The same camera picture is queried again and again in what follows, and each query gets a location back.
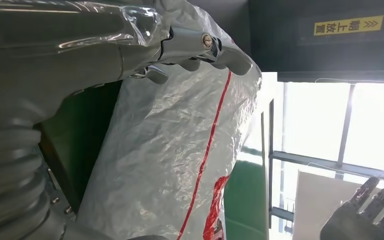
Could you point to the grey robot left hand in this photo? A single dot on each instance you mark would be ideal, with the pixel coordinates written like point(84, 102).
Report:
point(46, 59)

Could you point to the grey poly mailer package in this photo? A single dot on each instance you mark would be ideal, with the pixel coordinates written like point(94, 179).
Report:
point(165, 149)

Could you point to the green conveyor belt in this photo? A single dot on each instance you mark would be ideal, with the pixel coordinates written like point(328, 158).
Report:
point(245, 198)

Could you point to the white panel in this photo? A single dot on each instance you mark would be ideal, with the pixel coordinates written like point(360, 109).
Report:
point(314, 202)

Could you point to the dark green table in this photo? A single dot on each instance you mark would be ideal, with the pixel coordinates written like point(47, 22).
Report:
point(79, 132)

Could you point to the yellow black label sticker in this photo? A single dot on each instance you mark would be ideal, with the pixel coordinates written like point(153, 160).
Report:
point(344, 26)

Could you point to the dark window frame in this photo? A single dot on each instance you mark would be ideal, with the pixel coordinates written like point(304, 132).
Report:
point(342, 132)

